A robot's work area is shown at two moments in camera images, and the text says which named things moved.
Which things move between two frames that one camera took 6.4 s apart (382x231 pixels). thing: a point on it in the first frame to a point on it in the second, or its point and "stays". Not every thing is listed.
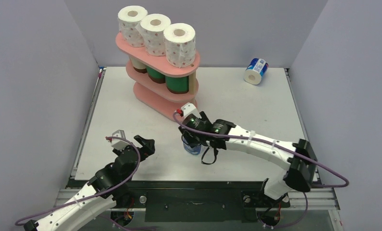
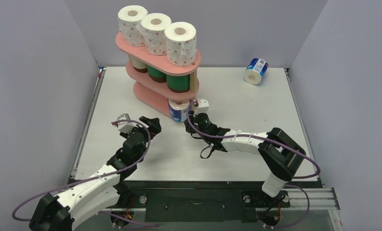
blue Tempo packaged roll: x=195 y=150 to x=178 y=109
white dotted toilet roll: x=180 y=39 stays
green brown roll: x=157 y=77 stays
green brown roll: x=177 y=85 stays
